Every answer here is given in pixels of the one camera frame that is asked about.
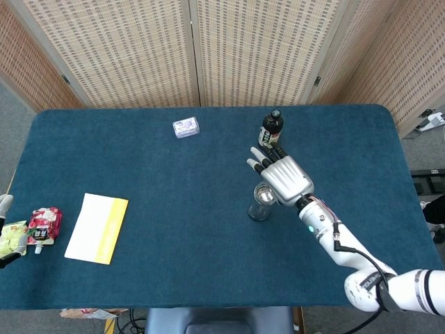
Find dark beverage bottle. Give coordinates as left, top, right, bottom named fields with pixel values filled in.
left=257, top=109, right=284, bottom=150

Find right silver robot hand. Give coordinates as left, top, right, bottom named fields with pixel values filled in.
left=246, top=141, right=316, bottom=207

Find yellow and white booklet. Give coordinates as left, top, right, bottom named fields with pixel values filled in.
left=64, top=193, right=129, bottom=266

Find clear glass jar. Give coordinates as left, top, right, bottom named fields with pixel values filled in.
left=247, top=180, right=280, bottom=222

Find black foot pedal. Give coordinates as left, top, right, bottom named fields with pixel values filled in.
left=410, top=168, right=445, bottom=196

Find brown paper bag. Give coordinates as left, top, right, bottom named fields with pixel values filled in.
left=58, top=308, right=129, bottom=320

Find woven bamboo screen panel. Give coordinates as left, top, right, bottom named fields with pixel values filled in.
left=343, top=0, right=445, bottom=138
left=307, top=0, right=420, bottom=105
left=0, top=0, right=92, bottom=113
left=189, top=0, right=353, bottom=107
left=10, top=0, right=202, bottom=109

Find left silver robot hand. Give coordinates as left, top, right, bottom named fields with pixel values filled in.
left=0, top=193, right=29, bottom=269

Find black fabric item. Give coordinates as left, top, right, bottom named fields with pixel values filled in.
left=419, top=194, right=445, bottom=244

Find blue table cloth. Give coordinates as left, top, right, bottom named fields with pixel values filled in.
left=0, top=103, right=439, bottom=311

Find white power strip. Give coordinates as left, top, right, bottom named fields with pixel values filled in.
left=414, top=109, right=445, bottom=132

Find blue grey chair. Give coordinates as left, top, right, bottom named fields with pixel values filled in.
left=143, top=306, right=295, bottom=334

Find green snack pouch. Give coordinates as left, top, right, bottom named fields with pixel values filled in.
left=0, top=220, right=29, bottom=260

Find black floor cables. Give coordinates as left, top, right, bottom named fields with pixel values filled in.
left=115, top=308, right=147, bottom=334

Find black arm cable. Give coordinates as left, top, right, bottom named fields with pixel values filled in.
left=332, top=221, right=396, bottom=280

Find small purple plastic box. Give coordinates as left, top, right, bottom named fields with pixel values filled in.
left=172, top=116, right=202, bottom=140

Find red drink pouch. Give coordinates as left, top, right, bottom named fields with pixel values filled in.
left=26, top=206, right=64, bottom=255

